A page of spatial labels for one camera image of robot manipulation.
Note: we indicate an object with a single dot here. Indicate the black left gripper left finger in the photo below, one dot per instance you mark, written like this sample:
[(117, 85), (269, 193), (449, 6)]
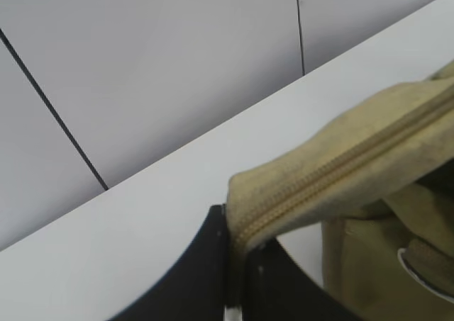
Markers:
[(194, 287)]

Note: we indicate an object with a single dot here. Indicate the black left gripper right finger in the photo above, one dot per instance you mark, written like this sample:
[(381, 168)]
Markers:
[(276, 289)]

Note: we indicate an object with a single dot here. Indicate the khaki yellow canvas bag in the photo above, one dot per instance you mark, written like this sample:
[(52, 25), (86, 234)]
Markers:
[(364, 207)]

